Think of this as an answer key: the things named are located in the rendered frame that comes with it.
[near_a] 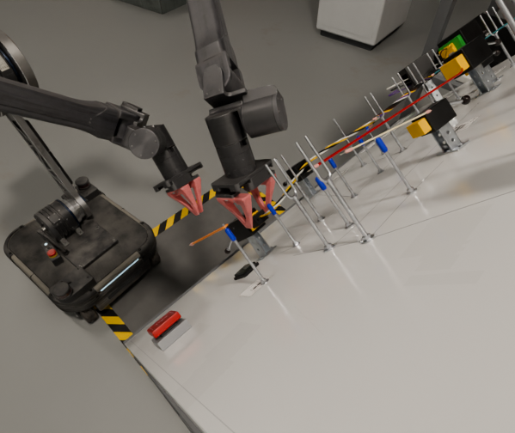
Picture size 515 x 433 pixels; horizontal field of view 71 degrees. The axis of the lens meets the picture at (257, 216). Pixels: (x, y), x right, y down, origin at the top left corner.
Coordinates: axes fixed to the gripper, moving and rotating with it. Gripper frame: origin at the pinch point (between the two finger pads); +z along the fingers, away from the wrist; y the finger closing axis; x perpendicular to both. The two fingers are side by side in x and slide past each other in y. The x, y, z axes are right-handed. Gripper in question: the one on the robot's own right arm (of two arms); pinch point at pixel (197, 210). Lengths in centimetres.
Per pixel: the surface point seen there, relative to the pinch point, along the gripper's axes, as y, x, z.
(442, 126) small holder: 13, -49, 1
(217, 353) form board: -27.8, -33.4, 8.4
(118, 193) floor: 54, 160, -9
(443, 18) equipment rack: 90, -31, -12
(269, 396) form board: -32, -48, 6
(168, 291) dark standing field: 26, 105, 46
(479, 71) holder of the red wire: 47, -47, 1
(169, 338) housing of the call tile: -25.6, -15.9, 11.1
